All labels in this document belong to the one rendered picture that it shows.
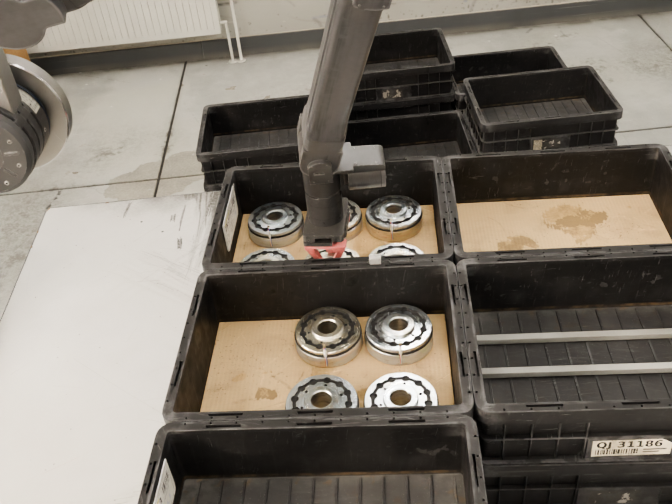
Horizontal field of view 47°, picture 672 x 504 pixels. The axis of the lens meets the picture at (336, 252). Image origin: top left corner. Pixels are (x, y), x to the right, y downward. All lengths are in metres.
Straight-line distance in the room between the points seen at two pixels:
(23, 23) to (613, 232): 1.01
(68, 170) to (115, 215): 1.69
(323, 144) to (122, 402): 0.59
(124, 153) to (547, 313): 2.55
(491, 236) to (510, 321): 0.22
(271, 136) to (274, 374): 1.36
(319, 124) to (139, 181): 2.31
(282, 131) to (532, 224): 1.20
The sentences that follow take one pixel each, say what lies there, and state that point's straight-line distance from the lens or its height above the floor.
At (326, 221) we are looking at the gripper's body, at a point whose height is 0.97.
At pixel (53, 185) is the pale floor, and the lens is 3.43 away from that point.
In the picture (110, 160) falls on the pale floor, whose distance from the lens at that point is 3.49.
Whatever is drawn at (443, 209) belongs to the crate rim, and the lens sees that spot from 1.29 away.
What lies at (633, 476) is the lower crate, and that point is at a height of 0.77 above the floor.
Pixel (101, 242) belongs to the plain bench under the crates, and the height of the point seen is 0.70.
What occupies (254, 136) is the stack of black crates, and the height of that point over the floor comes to 0.49.
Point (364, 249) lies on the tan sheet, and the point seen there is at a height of 0.83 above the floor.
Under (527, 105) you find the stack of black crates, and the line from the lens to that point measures 2.53.
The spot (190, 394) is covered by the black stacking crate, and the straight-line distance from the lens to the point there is 1.11.
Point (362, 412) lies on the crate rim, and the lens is 0.98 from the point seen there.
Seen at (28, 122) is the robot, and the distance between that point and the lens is 1.26.
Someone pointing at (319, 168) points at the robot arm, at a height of 1.10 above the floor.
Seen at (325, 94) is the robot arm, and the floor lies 1.24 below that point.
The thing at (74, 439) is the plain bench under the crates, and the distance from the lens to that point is 1.37.
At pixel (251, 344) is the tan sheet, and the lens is 1.23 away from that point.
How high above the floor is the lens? 1.69
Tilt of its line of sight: 39 degrees down
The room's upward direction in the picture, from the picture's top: 6 degrees counter-clockwise
